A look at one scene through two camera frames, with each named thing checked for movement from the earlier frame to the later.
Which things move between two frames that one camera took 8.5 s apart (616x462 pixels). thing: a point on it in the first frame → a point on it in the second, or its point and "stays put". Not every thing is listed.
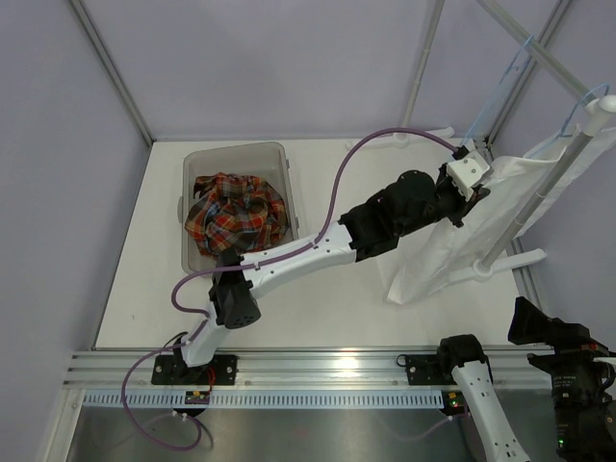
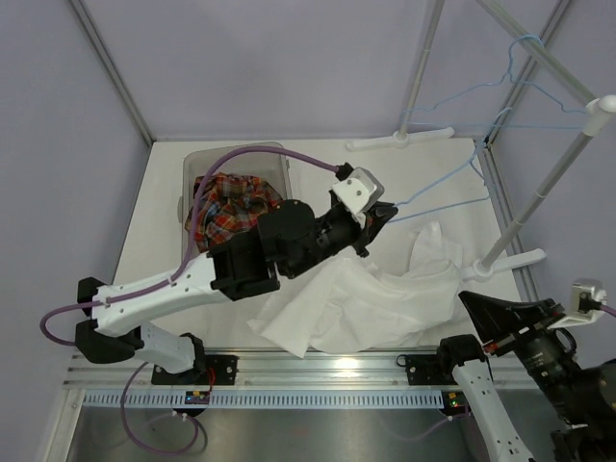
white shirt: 447,255 → 354,304
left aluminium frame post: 146,131 stays put
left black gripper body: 449,203 → 355,232
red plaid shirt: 234,213 stays put
